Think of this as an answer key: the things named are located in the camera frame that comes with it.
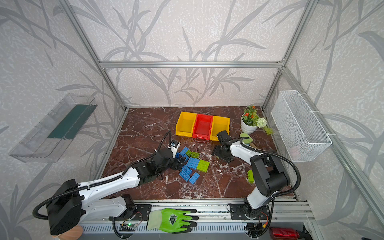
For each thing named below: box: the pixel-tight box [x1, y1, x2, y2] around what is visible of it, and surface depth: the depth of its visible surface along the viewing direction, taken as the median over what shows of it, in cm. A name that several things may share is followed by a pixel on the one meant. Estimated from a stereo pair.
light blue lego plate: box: [186, 157, 200, 170], surface depth 91 cm
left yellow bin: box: [175, 111, 197, 138], surface depth 108 cm
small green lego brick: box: [190, 151, 200, 159], surface depth 95 cm
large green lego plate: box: [196, 159, 210, 173], surface depth 90 cm
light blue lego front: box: [178, 170, 191, 182], surface depth 86 cm
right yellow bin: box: [210, 115, 231, 142], surface depth 107 cm
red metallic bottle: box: [269, 227, 300, 240], surface depth 68 cm
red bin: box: [192, 113, 214, 140], surface depth 107 cm
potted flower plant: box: [240, 105, 274, 135], surface depth 98 cm
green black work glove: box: [146, 208, 199, 234], surface depth 72 cm
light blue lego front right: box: [188, 172, 200, 185], surface depth 85 cm
